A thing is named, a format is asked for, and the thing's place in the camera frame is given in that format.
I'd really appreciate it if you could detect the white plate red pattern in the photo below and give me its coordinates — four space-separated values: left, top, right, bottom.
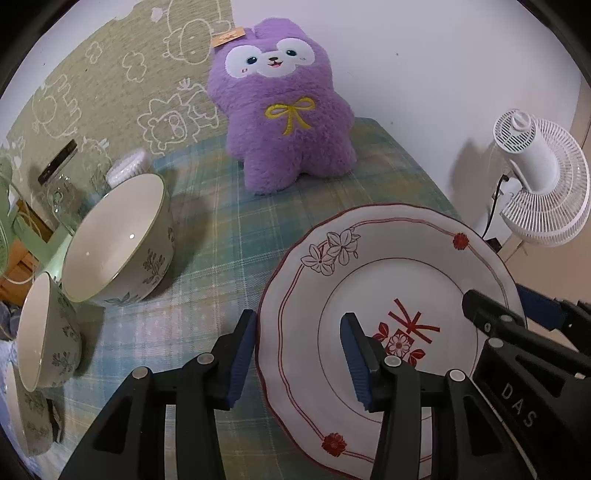
257 204 522 479

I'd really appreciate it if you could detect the large floral ceramic bowl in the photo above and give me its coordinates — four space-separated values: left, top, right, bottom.
61 173 174 307

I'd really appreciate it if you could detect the white standing fan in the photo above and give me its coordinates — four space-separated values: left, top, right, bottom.
493 109 590 247

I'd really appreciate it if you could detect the plaid tablecloth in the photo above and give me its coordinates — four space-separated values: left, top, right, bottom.
25 118 455 479

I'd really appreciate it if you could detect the glass jar black lid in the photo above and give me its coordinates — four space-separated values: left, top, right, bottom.
38 137 112 236

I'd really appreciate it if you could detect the cotton swab container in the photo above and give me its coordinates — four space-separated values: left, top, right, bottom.
105 148 151 189

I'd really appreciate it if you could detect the purple plush bunny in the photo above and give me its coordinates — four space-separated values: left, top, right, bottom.
207 18 356 195

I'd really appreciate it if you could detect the green animal print mat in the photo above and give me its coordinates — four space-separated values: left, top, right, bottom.
1 1 235 199

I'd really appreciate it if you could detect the black fan cable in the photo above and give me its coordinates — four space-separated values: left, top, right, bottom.
482 172 514 252

